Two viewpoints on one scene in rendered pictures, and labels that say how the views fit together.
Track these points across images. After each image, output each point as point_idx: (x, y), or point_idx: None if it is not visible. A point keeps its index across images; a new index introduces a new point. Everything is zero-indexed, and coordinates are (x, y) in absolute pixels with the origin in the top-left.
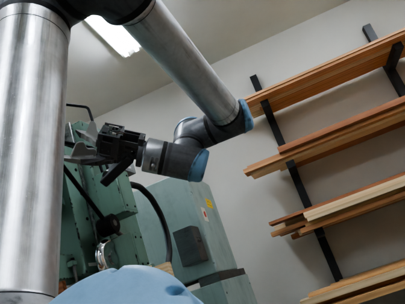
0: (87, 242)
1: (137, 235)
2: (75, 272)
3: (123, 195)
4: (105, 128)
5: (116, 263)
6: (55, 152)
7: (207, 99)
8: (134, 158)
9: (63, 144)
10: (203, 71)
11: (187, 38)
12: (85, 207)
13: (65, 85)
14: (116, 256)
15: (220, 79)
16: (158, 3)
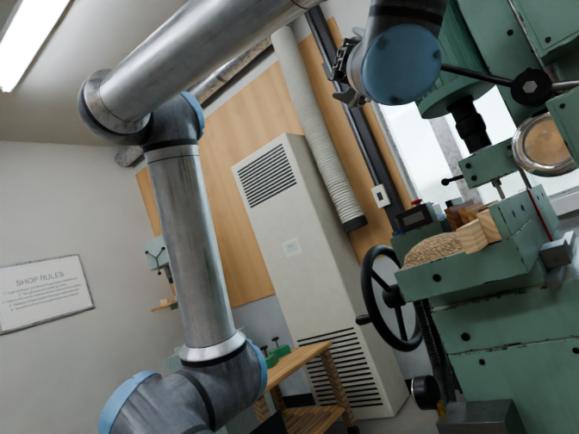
0: (530, 114)
1: (573, 96)
2: (516, 165)
3: (533, 26)
4: (333, 62)
5: (557, 151)
6: (176, 268)
7: (235, 50)
8: None
9: (183, 254)
10: (179, 60)
11: (137, 68)
12: (523, 52)
13: (171, 204)
14: (557, 137)
15: (208, 1)
16: (106, 101)
